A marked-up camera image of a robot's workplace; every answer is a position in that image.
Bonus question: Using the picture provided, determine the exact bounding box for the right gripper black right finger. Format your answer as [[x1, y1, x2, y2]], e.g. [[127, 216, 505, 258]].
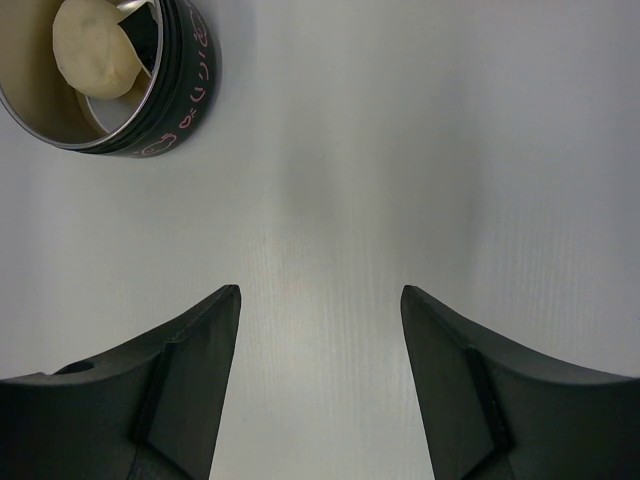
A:
[[401, 286, 639, 479]]

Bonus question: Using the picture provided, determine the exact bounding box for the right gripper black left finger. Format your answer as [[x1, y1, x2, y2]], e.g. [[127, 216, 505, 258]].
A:
[[1, 285, 241, 479]]

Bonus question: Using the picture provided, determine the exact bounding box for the round cream rice cake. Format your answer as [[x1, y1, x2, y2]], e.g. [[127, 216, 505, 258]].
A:
[[52, 0, 142, 100]]

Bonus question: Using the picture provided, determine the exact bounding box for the green sushi roll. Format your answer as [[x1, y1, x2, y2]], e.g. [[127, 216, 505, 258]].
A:
[[117, 0, 159, 77]]

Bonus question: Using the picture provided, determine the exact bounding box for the round steel lunch box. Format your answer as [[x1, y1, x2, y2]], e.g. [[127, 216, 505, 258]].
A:
[[1, 1, 219, 158]]

